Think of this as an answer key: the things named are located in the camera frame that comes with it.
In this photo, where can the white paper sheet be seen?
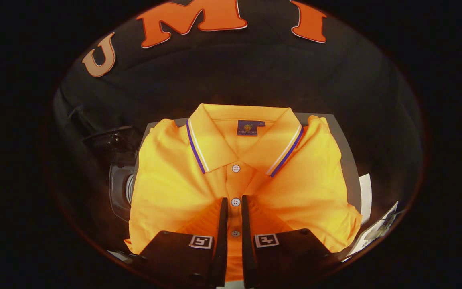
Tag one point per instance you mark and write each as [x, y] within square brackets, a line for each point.
[365, 196]

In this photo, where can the grey drawer cabinet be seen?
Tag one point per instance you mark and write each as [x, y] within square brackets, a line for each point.
[350, 168]

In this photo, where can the printed paper sheet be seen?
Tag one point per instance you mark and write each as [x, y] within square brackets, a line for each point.
[379, 230]

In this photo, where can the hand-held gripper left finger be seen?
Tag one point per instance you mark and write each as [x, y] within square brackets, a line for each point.
[221, 249]

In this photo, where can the small grey washing machine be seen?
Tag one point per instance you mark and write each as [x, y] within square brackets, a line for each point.
[119, 188]

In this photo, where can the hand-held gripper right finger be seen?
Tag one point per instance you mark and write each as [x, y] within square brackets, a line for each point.
[248, 249]

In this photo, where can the yellow polo shirt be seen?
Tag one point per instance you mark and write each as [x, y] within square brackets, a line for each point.
[167, 188]

